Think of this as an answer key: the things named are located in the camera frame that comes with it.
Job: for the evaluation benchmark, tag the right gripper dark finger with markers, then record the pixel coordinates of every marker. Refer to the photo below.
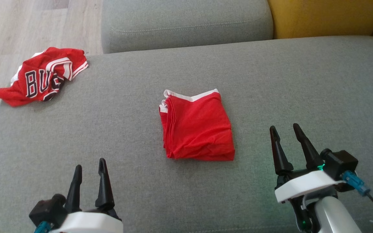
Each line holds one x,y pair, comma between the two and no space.
278,152
308,149

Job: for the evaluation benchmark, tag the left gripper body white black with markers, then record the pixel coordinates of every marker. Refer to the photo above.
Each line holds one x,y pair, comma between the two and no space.
86,223

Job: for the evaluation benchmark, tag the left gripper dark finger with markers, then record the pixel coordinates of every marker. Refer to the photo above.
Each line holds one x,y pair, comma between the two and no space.
105,187
73,191

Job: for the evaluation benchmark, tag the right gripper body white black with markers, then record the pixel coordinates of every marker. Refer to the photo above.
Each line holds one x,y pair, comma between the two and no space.
306,186

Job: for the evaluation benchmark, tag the red shorts white trim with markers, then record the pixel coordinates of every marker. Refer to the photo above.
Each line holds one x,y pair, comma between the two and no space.
196,129

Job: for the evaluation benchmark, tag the red white basketball jersey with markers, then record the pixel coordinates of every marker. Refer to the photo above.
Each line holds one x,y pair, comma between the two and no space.
40,77

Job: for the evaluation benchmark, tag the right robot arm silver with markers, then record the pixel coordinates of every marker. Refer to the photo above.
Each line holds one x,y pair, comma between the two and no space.
335,216

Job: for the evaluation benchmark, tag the grey sofa seat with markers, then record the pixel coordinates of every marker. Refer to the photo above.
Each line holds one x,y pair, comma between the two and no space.
125,145

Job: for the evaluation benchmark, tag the yellow sofa cushion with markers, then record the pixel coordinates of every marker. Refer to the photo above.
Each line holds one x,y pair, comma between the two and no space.
329,16

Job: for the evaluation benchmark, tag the grey sofa back cushion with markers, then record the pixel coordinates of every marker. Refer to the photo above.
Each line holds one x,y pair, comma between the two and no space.
186,24

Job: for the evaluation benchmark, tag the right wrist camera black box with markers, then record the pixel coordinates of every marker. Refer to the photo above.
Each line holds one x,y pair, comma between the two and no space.
342,165

